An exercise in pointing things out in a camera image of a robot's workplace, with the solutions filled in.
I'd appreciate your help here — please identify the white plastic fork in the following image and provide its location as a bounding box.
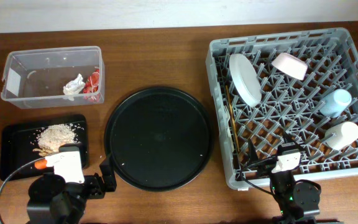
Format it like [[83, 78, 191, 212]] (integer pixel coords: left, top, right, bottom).
[[224, 106, 231, 129]]

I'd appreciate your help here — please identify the red snack wrapper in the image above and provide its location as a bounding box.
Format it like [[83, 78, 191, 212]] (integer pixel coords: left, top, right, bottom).
[[83, 68, 100, 102]]

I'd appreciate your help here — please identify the pink bowl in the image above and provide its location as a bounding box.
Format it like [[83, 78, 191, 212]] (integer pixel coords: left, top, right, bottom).
[[272, 53, 308, 80]]

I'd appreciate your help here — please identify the pile of rice and shells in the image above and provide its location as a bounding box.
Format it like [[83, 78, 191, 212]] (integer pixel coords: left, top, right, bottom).
[[32, 123, 85, 157]]

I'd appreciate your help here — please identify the black rectangular tray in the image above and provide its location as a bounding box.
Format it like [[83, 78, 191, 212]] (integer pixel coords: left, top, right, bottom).
[[0, 114, 90, 180]]

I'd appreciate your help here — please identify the wooden chopstick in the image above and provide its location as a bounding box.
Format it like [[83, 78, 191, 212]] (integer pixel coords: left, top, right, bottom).
[[225, 85, 241, 153]]

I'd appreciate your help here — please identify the clear plastic waste bin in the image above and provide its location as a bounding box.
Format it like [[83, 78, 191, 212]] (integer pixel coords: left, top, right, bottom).
[[0, 46, 105, 109]]

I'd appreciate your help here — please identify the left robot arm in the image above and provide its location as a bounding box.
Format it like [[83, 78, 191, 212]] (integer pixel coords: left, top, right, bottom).
[[0, 152, 117, 223]]

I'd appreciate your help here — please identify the crumpled white tissue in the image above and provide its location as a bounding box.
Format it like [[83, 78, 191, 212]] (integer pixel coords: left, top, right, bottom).
[[63, 73, 85, 101]]

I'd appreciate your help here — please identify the cream plastic cup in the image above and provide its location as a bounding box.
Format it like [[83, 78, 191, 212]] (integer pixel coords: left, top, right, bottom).
[[325, 121, 358, 150]]

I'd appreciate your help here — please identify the orange carrot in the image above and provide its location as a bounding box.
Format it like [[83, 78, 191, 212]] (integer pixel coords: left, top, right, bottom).
[[34, 159, 48, 170]]

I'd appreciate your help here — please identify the grey plate with food scraps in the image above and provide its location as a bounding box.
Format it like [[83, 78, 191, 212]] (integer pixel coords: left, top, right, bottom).
[[229, 54, 262, 107]]

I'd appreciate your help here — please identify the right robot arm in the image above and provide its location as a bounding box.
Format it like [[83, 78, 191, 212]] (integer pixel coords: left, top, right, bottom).
[[242, 133, 321, 224]]

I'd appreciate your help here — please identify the round black serving tray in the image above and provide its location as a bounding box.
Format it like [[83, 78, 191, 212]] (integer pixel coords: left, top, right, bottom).
[[104, 86, 214, 192]]

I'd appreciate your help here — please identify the grey dishwasher rack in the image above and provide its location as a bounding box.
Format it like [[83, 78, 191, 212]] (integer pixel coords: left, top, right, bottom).
[[206, 27, 358, 190]]

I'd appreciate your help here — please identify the light blue plastic cup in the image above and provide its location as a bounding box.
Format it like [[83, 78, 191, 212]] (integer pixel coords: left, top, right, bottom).
[[319, 89, 352, 118]]

